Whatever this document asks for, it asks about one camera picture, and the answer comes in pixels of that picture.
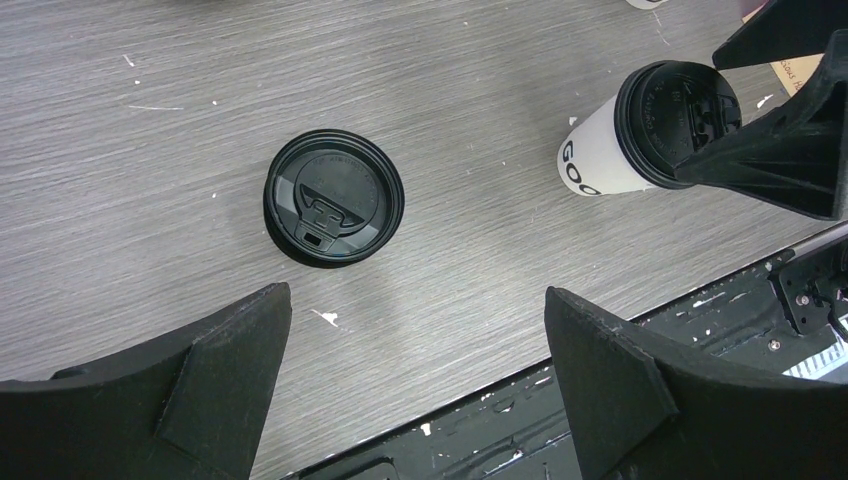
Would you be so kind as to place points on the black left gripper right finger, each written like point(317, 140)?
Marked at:
point(642, 406)

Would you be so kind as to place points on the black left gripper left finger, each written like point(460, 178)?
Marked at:
point(189, 404)

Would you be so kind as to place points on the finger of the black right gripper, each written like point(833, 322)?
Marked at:
point(795, 156)
point(788, 29)

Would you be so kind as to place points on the white paper coffee cup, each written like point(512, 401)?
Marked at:
point(646, 4)

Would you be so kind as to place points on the yellow pink paper bag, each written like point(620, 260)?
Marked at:
point(792, 73)

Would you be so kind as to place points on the stack of black cup lids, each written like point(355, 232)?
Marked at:
point(332, 198)

